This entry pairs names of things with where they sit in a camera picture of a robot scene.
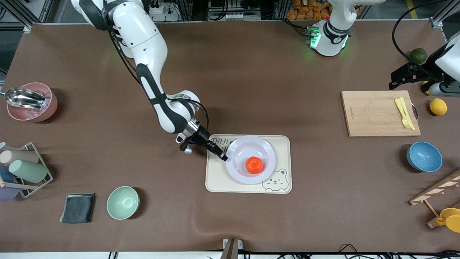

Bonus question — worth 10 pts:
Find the purple cup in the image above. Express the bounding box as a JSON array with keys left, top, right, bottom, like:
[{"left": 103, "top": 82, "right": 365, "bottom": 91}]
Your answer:
[{"left": 0, "top": 186, "right": 20, "bottom": 201}]

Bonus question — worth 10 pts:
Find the white power strip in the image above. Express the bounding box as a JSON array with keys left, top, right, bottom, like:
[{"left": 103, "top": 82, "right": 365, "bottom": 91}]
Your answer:
[{"left": 147, "top": 0, "right": 180, "bottom": 22}]

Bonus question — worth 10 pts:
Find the cream bear print tray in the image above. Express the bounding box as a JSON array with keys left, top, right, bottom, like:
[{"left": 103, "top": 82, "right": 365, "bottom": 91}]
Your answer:
[{"left": 205, "top": 134, "right": 293, "bottom": 194}]

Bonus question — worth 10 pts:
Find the white round plate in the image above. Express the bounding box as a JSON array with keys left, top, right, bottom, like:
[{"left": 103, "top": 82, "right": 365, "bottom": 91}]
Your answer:
[{"left": 225, "top": 135, "right": 276, "bottom": 185}]

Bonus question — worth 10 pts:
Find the light green bowl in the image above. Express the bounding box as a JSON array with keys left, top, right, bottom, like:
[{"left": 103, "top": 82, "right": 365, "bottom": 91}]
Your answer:
[{"left": 106, "top": 186, "right": 140, "bottom": 221}]

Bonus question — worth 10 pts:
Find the yellow cup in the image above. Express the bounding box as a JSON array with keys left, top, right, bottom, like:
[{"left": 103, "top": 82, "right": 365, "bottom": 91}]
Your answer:
[{"left": 435, "top": 208, "right": 460, "bottom": 233}]

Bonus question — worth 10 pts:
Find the aluminium frame post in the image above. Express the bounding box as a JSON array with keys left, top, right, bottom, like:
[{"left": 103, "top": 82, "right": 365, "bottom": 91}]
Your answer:
[{"left": 429, "top": 0, "right": 460, "bottom": 40}]

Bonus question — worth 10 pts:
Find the blue bowl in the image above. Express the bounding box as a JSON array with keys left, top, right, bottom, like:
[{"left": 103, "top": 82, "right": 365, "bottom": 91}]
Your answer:
[{"left": 406, "top": 141, "right": 443, "bottom": 173}]

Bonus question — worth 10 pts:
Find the yellow plastic knife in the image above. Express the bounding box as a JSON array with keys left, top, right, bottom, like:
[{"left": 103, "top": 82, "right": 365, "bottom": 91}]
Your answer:
[{"left": 399, "top": 97, "right": 416, "bottom": 131}]

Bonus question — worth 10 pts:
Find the black floor cable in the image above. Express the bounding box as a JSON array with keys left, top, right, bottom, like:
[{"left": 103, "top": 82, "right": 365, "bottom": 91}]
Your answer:
[{"left": 338, "top": 244, "right": 365, "bottom": 258}]

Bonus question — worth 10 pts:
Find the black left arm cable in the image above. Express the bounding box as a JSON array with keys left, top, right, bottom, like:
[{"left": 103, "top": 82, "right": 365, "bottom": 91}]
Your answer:
[{"left": 392, "top": 0, "right": 442, "bottom": 78}]

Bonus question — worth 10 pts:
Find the mint green cup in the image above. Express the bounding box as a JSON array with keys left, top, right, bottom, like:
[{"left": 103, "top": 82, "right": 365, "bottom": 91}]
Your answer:
[{"left": 8, "top": 159, "right": 49, "bottom": 183}]

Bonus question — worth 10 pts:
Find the yellow plastic fork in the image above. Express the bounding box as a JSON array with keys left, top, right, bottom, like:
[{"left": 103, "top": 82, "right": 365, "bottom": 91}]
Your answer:
[{"left": 395, "top": 98, "right": 412, "bottom": 130}]

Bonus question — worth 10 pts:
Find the dark grey folded cloth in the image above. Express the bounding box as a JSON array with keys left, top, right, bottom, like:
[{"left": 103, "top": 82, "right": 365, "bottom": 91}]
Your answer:
[{"left": 59, "top": 193, "right": 96, "bottom": 224}]

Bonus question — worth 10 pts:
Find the blue cup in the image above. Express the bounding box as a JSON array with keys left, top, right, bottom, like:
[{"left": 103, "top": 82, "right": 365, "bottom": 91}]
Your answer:
[{"left": 0, "top": 166, "right": 15, "bottom": 183}]

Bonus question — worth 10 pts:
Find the wooden cutting board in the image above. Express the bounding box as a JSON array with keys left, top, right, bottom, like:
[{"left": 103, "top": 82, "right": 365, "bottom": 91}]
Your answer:
[{"left": 341, "top": 90, "right": 422, "bottom": 138}]

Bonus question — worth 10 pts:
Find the metal scoop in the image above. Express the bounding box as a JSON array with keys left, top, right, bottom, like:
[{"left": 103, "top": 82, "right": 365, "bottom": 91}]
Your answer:
[{"left": 4, "top": 87, "right": 47, "bottom": 109}]

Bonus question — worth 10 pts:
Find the orange fruit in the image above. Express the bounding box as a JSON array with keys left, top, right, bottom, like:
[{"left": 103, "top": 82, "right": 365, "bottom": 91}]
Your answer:
[{"left": 245, "top": 156, "right": 264, "bottom": 174}]

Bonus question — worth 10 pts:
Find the grey wire cup rack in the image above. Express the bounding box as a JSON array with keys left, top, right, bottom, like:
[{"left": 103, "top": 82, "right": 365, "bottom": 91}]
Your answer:
[{"left": 0, "top": 142, "right": 54, "bottom": 199}]

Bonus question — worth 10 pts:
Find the wooden drying rack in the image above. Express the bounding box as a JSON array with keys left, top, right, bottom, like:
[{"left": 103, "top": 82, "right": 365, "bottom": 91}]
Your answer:
[{"left": 409, "top": 169, "right": 460, "bottom": 229}]

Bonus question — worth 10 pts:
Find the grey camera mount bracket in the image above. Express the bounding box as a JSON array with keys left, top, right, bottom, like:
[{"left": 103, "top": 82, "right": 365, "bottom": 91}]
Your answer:
[{"left": 220, "top": 238, "right": 243, "bottom": 259}]

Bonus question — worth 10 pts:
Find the pink bowl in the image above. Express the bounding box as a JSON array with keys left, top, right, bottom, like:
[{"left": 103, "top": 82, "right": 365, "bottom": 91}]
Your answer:
[{"left": 7, "top": 82, "right": 58, "bottom": 123}]

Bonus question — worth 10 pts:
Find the bag of orange buns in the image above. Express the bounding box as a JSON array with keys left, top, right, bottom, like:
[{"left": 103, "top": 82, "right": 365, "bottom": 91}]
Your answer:
[{"left": 286, "top": 0, "right": 331, "bottom": 21}]

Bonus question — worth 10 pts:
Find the beige cup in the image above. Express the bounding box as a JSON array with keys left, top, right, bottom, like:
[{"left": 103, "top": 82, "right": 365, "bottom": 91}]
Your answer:
[{"left": 0, "top": 149, "right": 39, "bottom": 166}]

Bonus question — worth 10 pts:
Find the dark green avocado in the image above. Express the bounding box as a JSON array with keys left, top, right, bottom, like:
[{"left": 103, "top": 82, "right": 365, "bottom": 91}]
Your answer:
[{"left": 410, "top": 48, "right": 428, "bottom": 65}]

